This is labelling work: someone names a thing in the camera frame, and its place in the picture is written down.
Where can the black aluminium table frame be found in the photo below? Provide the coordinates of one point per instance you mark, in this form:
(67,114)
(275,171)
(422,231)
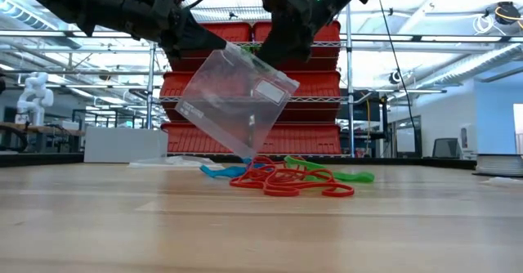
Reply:
(41,159)

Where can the white framed board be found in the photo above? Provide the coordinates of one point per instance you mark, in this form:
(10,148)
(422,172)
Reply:
(406,140)

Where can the white wall dispenser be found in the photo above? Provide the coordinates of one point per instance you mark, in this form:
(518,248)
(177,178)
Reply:
(466,138)

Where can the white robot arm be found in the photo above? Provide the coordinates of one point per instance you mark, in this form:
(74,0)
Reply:
(37,97)

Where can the black upright stand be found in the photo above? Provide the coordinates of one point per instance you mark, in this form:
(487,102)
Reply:
(384,122)

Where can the dark monitor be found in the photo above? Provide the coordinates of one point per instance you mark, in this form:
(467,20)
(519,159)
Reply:
(363,111)

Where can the silver ventilation duct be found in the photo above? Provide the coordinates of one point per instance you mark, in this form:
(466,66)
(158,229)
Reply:
(470,66)

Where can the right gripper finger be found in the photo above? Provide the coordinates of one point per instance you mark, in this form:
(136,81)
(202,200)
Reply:
(274,50)
(301,44)

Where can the wooden workbench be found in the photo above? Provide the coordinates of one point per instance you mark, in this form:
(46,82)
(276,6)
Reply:
(49,131)

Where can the white cardboard box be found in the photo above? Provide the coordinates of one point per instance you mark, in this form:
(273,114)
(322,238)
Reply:
(122,144)

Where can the dark office chair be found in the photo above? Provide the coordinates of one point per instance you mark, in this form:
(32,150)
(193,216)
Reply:
(445,148)

